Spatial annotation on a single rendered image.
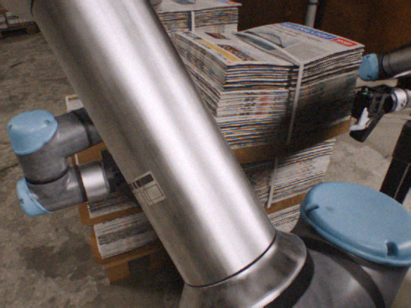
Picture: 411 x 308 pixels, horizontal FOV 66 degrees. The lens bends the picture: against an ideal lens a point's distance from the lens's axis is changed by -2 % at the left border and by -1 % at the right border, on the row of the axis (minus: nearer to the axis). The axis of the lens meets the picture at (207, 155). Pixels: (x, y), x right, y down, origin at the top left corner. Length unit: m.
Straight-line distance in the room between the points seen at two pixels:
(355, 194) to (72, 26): 0.31
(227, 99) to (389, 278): 0.42
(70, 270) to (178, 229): 1.47
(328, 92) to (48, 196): 0.62
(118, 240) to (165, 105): 1.18
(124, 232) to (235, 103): 0.87
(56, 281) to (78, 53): 1.48
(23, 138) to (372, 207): 0.50
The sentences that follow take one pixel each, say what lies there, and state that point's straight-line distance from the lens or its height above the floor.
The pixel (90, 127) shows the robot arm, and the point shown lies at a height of 0.99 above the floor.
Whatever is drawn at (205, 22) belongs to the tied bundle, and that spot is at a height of 1.02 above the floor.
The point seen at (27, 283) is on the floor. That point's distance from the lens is 1.72.
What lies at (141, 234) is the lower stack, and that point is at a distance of 1.38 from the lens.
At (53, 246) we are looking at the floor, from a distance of 1.81.
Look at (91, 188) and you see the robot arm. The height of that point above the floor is 0.88.
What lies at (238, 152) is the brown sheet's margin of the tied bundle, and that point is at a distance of 0.70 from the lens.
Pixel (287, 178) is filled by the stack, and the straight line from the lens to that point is 0.90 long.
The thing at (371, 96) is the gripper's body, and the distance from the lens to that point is 0.98.
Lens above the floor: 1.27
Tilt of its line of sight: 34 degrees down
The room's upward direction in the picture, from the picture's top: straight up
